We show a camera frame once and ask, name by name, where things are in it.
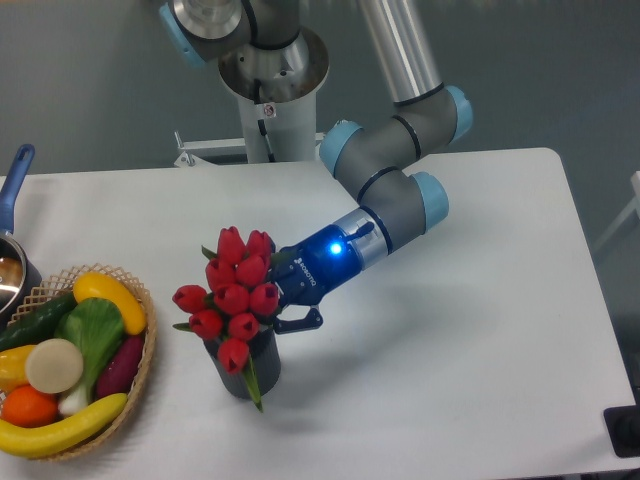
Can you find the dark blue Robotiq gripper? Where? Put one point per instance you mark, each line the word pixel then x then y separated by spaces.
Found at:
pixel 304 273

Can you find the red tulip bouquet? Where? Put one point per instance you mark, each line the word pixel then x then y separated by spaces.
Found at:
pixel 238 302

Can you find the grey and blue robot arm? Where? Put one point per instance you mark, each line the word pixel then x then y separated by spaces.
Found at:
pixel 392 208

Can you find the dark grey ribbed vase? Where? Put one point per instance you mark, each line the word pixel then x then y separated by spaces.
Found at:
pixel 265 360

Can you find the purple sweet potato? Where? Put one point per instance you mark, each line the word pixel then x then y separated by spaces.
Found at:
pixel 119 374

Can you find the green bok choy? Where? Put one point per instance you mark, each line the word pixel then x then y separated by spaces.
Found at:
pixel 95 326

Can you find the woven wicker basket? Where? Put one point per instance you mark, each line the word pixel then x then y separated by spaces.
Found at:
pixel 62 283

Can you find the beige round disc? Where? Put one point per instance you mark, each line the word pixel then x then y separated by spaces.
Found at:
pixel 54 366

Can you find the green cucumber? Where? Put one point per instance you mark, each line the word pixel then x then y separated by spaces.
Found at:
pixel 37 325

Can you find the orange fruit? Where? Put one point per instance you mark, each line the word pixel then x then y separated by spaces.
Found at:
pixel 29 408

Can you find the yellow bell pepper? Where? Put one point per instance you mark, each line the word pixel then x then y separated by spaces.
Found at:
pixel 13 367

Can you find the long yellow banana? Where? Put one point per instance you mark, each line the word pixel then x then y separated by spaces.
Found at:
pixel 57 437

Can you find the black device at table edge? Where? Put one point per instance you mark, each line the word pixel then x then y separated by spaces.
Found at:
pixel 623 429

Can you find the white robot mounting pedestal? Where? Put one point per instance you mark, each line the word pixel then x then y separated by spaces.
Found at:
pixel 276 93

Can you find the blue handled saucepan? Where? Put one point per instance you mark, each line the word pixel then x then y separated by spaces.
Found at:
pixel 18 275

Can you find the white furniture frame at right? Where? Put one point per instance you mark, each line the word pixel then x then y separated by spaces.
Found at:
pixel 623 223

